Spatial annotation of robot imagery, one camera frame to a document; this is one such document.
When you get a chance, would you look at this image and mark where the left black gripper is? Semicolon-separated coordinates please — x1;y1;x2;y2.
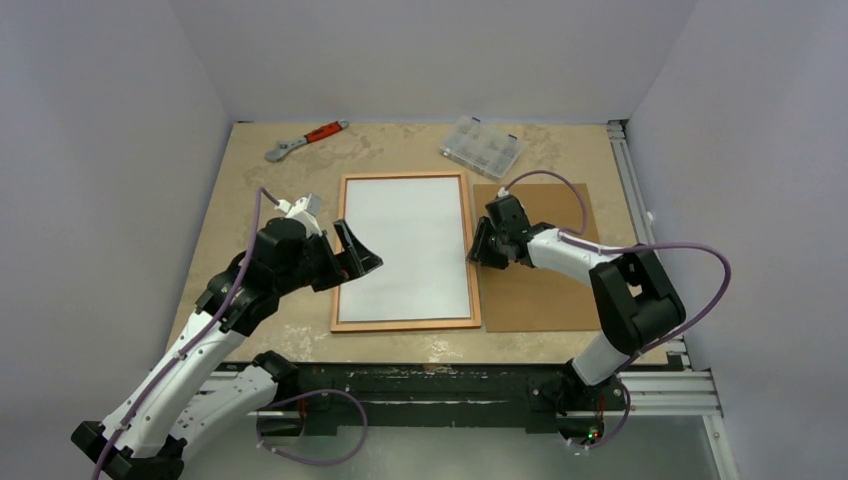
276;219;381;296

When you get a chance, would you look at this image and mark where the photo print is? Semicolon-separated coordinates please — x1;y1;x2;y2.
337;176;473;325

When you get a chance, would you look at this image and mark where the brown fibreboard backing board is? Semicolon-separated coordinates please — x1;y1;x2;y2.
471;183;604;333

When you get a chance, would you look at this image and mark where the orange wooden picture frame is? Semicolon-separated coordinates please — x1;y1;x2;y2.
329;172;483;335

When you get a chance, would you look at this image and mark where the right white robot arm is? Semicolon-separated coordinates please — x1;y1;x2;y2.
467;194;686;407

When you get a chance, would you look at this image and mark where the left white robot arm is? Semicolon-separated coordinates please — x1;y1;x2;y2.
71;216;384;479

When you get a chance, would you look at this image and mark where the clear plastic organizer box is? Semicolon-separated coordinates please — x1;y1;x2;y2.
440;116;526;181

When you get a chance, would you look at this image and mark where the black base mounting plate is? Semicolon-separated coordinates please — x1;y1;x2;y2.
257;363;629;445

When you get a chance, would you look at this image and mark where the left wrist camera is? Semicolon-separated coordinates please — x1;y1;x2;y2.
275;193;323;236

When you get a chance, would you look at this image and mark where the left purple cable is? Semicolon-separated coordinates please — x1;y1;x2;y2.
89;186;369;480

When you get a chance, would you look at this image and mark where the red handled adjustable wrench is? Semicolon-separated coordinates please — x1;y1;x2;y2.
264;120;350;163

